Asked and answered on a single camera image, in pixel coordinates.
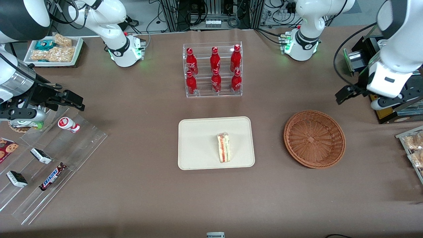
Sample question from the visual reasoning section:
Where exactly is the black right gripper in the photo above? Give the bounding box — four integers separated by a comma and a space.
20, 83, 85, 111

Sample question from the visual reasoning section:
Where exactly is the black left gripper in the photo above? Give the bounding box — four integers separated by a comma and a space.
335, 85, 370, 105

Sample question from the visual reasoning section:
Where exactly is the triangular sandwich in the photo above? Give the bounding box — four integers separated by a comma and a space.
217, 132, 231, 163

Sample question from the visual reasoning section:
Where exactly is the white rectangular snack tray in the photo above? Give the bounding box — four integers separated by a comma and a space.
24, 36, 84, 67

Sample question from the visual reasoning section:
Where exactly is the brown wicker basket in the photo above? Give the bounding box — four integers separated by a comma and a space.
284, 110, 346, 169

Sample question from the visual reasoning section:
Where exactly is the grey tray with snacks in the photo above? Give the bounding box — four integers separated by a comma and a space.
395, 126, 423, 185

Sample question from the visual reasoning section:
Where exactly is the beige plastic tray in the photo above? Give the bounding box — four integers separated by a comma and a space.
178, 116, 255, 171

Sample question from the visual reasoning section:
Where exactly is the red white yogurt bottle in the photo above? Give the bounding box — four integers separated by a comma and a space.
58, 117, 80, 133

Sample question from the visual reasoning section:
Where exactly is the black sealing machine yellow panel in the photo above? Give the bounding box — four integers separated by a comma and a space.
343, 33, 423, 124

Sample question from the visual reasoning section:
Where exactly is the large clear peanut snack bag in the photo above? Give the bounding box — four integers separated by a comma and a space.
31, 46, 76, 62

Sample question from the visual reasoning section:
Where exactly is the clear acrylic stepped display stand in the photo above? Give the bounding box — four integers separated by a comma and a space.
0, 106, 108, 226

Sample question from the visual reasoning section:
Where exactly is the small round wicker coaster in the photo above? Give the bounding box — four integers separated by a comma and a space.
8, 121, 44, 133

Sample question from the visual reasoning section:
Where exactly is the small clear peanut snack bag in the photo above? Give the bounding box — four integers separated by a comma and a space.
53, 33, 72, 47

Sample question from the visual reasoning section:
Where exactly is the teal snack packet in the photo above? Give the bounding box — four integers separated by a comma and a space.
35, 40, 55, 51

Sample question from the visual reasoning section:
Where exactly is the black white snack pack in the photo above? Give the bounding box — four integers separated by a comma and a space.
6, 171, 28, 188
30, 148, 52, 165

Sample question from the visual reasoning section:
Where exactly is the snickers chocolate bar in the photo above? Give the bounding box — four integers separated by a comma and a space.
39, 162, 67, 191

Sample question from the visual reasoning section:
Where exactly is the red cookie package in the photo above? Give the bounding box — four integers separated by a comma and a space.
0, 138, 19, 164

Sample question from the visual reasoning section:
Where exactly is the clear bag of pastry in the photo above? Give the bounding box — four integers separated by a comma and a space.
404, 132, 423, 151
407, 150, 423, 168

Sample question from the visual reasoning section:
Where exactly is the red cola bottle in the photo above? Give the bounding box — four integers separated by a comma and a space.
186, 71, 198, 96
211, 69, 222, 94
210, 47, 221, 74
231, 69, 242, 93
230, 44, 242, 73
186, 48, 199, 76

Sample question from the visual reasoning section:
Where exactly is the clear acrylic bottle rack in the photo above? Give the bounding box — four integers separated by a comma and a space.
183, 41, 243, 98

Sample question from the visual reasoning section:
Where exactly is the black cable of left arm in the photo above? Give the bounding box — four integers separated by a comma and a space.
333, 22, 379, 87

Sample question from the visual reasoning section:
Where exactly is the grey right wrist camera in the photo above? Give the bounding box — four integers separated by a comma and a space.
0, 108, 47, 128

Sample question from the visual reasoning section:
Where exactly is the aluminium equipment frame with cables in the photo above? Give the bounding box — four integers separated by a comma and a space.
152, 0, 298, 32

